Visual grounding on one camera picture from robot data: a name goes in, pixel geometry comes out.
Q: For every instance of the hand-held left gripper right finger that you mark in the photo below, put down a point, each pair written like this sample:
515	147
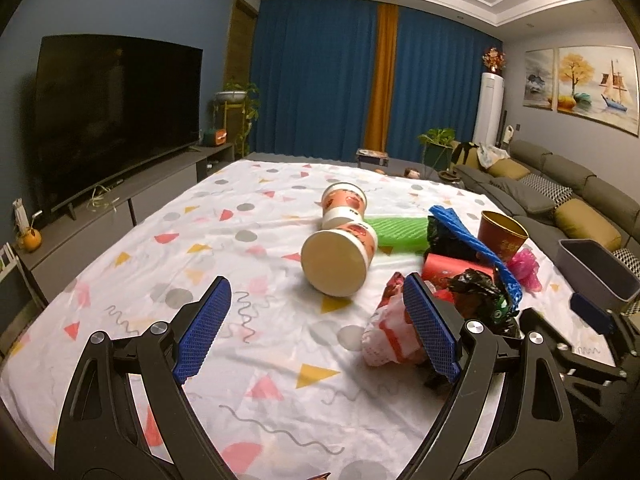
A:
430	330

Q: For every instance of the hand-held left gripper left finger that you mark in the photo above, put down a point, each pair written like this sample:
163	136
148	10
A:
205	330

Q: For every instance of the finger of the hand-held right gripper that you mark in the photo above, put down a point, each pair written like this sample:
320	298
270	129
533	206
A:
592	312
547	327

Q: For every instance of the white and red plastic bag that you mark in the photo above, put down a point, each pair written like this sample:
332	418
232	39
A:
392	330

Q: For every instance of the grey plastic bin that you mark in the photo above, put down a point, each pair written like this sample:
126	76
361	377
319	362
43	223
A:
595	270

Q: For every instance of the black printed bag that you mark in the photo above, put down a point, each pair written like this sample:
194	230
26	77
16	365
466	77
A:
480	295

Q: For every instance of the red paper packet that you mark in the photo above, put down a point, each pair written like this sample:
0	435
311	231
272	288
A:
445	270

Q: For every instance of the pink plastic bag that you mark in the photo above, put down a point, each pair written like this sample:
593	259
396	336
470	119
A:
526	267

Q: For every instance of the black plastic bag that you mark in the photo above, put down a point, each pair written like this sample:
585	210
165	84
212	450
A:
445	240

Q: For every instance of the blue foam net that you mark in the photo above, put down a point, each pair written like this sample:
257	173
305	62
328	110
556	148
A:
470	240

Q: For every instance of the red paper tube gold inside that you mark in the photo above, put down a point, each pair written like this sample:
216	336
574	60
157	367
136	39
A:
500	240

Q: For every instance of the printed paper cup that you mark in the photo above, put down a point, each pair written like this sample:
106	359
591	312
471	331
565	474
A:
345	205
337	260

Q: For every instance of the black and white patterned cushion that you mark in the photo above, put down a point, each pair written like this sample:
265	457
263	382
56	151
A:
552	187
629	260

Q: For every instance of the large yellow cushion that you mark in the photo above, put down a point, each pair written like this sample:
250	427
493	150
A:
587	222

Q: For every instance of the green foam net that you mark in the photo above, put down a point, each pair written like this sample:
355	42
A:
400	232

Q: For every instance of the grey cushion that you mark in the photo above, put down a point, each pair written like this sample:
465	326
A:
520	194

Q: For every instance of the grey green sofa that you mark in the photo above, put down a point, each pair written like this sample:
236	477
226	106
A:
565	170

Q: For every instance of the grey television cabinet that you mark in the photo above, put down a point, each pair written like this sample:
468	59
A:
150	185

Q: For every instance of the dark round tray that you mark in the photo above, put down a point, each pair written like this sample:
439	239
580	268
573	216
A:
451	176

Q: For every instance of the small doll head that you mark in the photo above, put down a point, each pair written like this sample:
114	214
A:
412	174

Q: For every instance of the small yellow cushion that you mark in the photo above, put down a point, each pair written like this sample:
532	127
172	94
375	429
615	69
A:
507	169

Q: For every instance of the pale curly ribbon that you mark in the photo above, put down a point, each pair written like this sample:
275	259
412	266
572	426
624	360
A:
102	199

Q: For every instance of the white cloth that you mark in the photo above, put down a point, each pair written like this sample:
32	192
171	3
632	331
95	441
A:
492	156

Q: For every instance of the black garment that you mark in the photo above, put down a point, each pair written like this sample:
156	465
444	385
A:
465	152

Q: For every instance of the flat printed box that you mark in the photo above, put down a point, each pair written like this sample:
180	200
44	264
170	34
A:
372	156

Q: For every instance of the potted green leafy plant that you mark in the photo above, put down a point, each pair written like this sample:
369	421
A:
437	137

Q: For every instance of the small orange speaker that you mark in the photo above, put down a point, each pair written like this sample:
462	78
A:
214	137

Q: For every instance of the white handheld vacuum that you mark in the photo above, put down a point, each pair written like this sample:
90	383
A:
509	136

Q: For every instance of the orange gourd ornament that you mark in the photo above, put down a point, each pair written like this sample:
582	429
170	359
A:
31	239

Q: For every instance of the gold metal plant stand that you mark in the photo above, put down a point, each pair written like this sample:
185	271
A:
235	120

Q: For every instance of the white standing air conditioner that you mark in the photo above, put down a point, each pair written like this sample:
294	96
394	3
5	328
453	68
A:
489	110

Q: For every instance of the wide tree and boat painting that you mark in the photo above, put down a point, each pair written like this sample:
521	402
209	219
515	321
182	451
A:
595	85

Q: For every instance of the trailing plant in white bowl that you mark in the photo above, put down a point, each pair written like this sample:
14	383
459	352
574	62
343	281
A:
231	95

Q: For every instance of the black flat television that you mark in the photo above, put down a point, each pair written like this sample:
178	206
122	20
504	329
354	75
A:
115	110

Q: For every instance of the narrow landscape painting panel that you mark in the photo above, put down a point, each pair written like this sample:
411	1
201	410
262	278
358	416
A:
540	80

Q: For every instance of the blue curtain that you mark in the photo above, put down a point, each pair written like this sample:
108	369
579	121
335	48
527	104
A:
315	75
440	85

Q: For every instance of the orange curtain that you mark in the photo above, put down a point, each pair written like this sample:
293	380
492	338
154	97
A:
382	75

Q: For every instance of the red and gold flower ornament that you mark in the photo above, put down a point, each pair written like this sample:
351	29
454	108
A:
494	60

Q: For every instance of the brown wooden door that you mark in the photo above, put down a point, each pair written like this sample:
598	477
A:
240	50

